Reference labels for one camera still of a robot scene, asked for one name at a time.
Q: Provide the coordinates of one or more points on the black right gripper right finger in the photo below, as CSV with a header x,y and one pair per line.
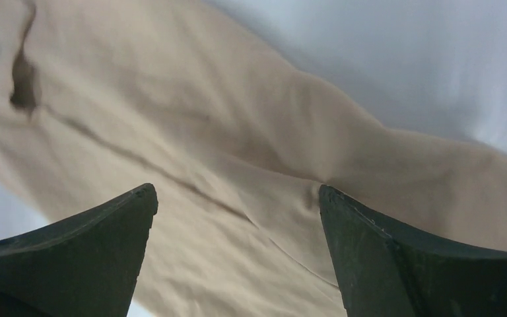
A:
x,y
385,267

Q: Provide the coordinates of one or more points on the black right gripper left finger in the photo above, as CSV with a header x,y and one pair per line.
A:
x,y
83,265

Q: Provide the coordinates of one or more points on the beige t shirt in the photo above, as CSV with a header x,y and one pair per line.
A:
x,y
98,97

